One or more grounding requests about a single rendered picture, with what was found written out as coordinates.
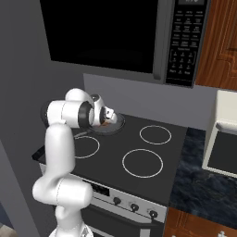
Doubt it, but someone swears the black oven door handle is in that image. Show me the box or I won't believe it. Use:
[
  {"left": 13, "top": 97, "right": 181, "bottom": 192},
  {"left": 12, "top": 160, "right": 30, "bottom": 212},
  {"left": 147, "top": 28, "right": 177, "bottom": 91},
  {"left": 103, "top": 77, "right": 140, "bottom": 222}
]
[{"left": 83, "top": 206, "right": 166, "bottom": 231}]

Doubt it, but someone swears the black microwave door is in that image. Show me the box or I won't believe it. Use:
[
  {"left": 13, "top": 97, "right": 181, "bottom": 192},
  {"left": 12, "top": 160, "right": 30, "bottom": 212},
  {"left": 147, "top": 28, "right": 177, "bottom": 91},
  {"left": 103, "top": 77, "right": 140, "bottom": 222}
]
[{"left": 39, "top": 0, "right": 159, "bottom": 74}]

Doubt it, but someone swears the brown wooden wall cupboard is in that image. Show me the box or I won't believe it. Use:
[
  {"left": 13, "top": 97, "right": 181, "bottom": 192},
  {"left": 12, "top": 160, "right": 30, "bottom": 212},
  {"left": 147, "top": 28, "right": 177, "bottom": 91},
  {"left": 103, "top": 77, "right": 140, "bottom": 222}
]
[{"left": 194, "top": 0, "right": 237, "bottom": 92}]

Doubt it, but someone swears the white toaster oven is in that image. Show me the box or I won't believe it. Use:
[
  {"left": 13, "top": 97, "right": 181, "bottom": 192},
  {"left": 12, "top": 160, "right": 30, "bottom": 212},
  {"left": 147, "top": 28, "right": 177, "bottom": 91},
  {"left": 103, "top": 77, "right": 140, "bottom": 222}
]
[{"left": 202, "top": 89, "right": 237, "bottom": 179}]

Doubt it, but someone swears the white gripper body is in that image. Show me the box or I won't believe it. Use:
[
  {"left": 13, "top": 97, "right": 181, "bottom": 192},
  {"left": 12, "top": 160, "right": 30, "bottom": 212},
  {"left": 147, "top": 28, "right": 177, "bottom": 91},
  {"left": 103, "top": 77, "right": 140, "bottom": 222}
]
[{"left": 106, "top": 106, "right": 119, "bottom": 125}]

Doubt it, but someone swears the silver oven front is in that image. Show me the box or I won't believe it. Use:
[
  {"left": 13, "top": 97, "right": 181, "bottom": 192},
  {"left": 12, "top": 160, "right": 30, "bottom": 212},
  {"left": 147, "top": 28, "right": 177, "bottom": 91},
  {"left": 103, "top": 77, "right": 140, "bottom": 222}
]
[{"left": 39, "top": 163, "right": 168, "bottom": 237}]

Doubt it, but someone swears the black and grey microwave oven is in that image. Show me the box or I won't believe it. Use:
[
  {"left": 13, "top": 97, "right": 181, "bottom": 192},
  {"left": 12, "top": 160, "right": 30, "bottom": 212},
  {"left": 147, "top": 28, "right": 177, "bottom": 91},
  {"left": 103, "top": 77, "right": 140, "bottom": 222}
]
[{"left": 39, "top": 0, "right": 213, "bottom": 89}]

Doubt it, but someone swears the dark grey frying pan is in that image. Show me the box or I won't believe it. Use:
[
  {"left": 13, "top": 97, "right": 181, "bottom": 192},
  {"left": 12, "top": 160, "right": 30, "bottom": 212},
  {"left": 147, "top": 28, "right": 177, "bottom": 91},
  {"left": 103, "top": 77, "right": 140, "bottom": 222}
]
[{"left": 72, "top": 112, "right": 127, "bottom": 139}]

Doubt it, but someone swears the black stove hob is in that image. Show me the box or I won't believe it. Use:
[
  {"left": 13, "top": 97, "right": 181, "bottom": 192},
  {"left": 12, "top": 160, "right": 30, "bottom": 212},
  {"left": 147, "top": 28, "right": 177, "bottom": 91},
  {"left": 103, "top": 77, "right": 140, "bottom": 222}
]
[{"left": 31, "top": 112, "right": 190, "bottom": 206}]

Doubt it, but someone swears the brown wooden base cupboard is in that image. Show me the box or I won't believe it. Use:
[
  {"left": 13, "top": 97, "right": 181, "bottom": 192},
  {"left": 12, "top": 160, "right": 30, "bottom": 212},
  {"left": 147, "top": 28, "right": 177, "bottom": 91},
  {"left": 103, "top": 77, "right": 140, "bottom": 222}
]
[{"left": 162, "top": 206, "right": 237, "bottom": 237}]

